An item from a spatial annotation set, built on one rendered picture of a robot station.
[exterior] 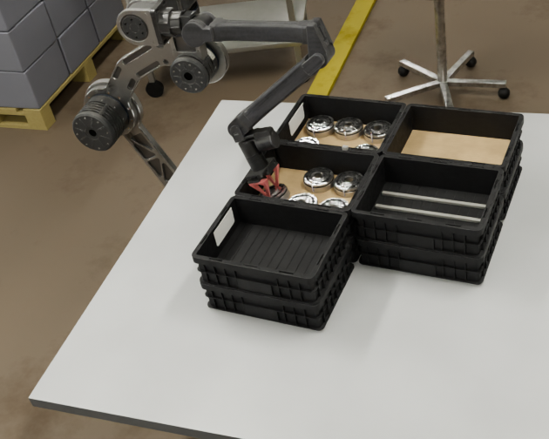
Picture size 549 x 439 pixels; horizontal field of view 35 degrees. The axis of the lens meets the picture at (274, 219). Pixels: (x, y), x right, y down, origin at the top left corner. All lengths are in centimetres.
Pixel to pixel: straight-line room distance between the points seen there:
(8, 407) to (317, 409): 166
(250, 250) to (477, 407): 85
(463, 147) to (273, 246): 75
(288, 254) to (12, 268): 198
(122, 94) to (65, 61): 209
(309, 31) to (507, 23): 306
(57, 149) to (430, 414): 322
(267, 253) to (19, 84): 280
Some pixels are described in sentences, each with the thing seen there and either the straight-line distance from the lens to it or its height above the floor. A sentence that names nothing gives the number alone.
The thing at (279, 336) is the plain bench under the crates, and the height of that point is 70.
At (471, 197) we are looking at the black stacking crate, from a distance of 279.
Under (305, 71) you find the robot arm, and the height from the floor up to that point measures 134.
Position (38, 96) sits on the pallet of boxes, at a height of 21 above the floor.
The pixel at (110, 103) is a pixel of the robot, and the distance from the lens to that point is 337.
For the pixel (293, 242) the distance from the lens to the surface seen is 269.
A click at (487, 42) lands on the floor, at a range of 526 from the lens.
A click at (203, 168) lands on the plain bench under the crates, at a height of 70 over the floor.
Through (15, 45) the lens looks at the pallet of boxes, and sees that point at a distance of 504.
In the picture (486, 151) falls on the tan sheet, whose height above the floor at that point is 83.
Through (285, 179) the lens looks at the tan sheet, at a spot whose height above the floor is 83.
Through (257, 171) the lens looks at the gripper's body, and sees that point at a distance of 276.
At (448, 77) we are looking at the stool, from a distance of 476.
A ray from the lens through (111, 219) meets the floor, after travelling 439.
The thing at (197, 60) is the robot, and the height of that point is 119.
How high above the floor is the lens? 260
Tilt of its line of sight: 39 degrees down
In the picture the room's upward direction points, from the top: 12 degrees counter-clockwise
